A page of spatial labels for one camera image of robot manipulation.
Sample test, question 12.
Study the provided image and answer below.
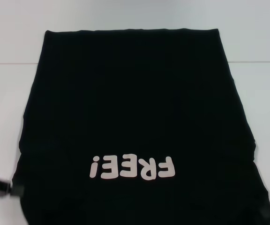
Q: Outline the black shirt with FREE print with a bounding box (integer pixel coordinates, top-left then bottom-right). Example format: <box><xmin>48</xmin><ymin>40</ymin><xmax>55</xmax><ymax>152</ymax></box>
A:
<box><xmin>10</xmin><ymin>28</ymin><xmax>270</xmax><ymax>225</ymax></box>

